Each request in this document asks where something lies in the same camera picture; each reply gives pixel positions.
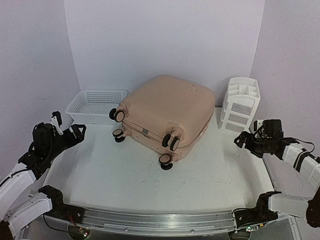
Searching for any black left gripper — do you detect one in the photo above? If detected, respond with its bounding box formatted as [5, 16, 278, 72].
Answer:
[45, 124, 85, 162]

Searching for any pink hard-shell suitcase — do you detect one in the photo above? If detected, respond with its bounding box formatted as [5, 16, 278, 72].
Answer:
[109, 75, 216, 171]

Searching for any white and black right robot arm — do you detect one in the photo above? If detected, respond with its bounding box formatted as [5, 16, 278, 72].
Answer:
[232, 119, 320, 232]

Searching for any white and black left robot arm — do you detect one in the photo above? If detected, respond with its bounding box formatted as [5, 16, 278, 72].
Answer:
[0, 111, 87, 240]

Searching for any white perforated plastic basket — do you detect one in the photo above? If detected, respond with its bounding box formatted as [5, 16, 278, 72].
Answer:
[65, 89, 128, 125]

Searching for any white desktop drawer organizer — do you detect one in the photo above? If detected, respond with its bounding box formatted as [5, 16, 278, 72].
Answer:
[218, 76, 261, 133]

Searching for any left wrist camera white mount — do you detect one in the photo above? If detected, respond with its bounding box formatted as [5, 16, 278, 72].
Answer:
[50, 116, 63, 136]

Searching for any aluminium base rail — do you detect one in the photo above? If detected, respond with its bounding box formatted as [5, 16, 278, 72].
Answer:
[24, 204, 301, 240]

